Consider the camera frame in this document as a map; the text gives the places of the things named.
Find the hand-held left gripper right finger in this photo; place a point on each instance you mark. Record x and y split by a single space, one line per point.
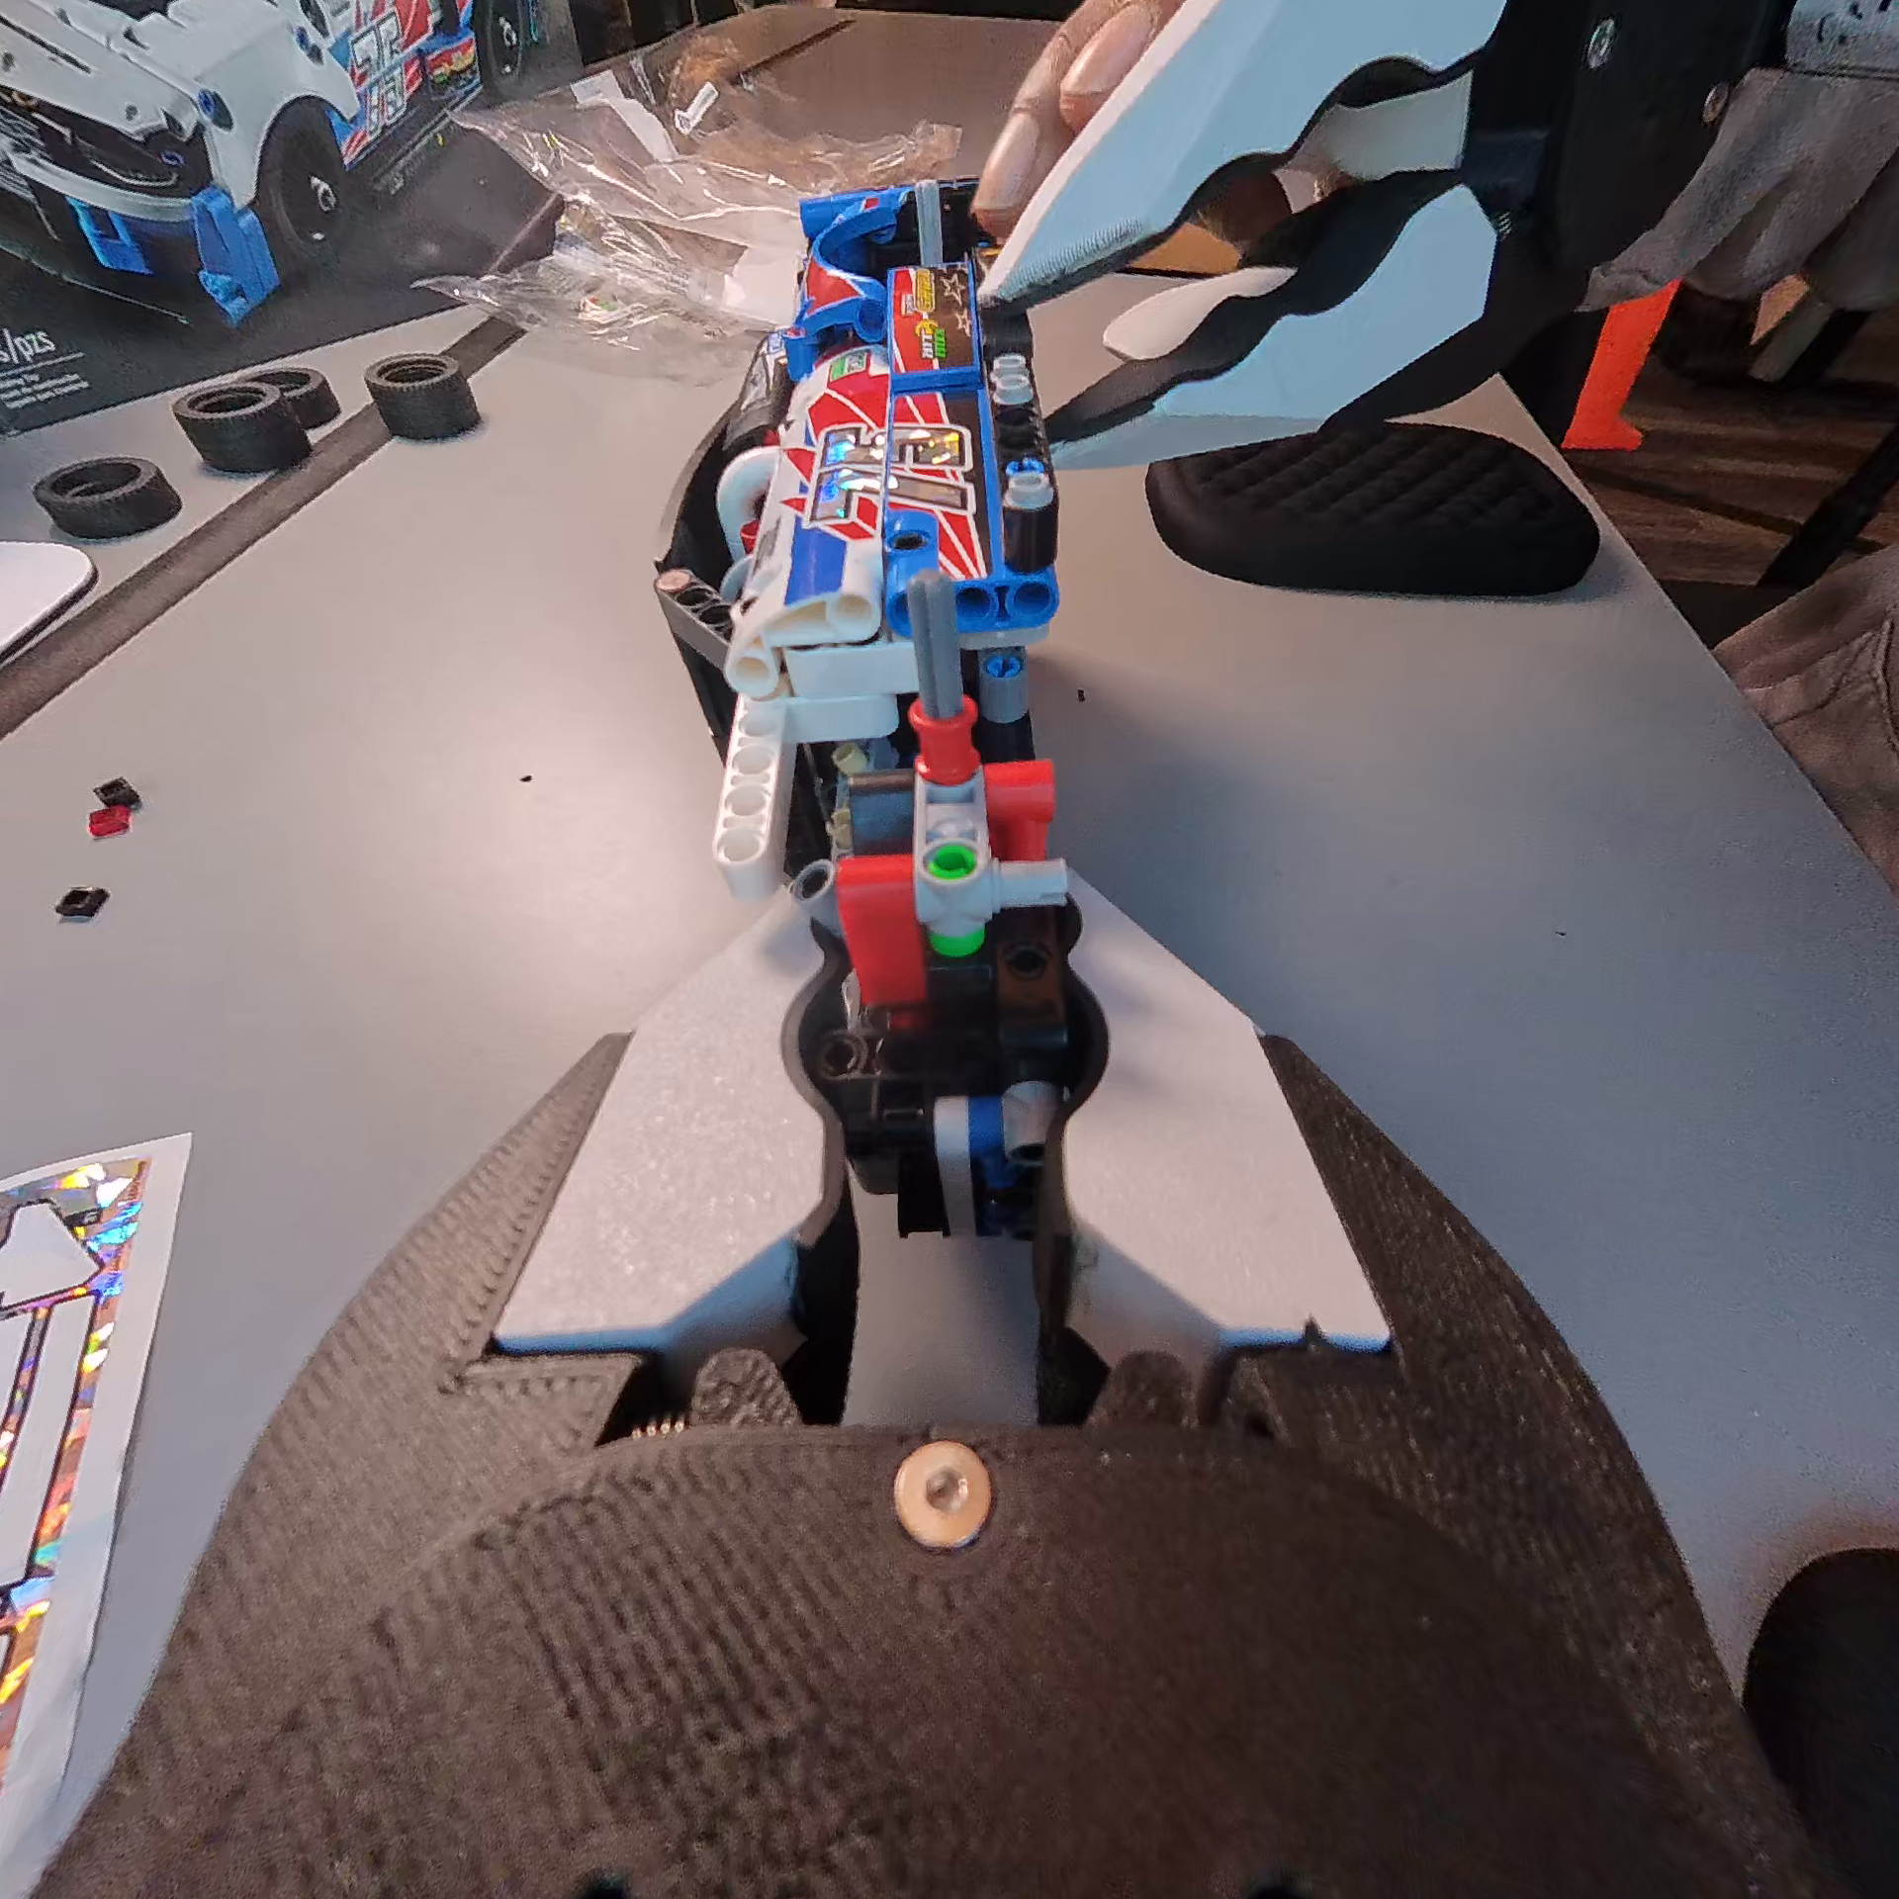
1200 1171

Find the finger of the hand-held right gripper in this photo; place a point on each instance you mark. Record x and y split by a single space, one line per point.
1247 104
1366 342

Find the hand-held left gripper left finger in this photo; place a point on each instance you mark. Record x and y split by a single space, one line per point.
667 1188

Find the blue white lego race car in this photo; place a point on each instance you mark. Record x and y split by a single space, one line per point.
891 445

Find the person's right forearm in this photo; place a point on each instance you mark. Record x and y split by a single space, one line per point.
1779 178

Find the black lego tire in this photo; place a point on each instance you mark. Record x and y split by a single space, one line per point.
319 394
59 505
200 437
390 406

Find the lego set cardboard box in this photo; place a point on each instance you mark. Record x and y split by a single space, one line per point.
147 222

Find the person's right hand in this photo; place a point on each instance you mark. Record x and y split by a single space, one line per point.
1068 104

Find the orange traffic cone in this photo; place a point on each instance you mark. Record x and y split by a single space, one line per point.
1616 371

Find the crumpled clear plastic bags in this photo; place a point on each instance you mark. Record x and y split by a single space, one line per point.
667 222

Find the person's beige sweatshirt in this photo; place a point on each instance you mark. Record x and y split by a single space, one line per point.
1826 713

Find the holographic sticker sheet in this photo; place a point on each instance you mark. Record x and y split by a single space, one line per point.
59 1484

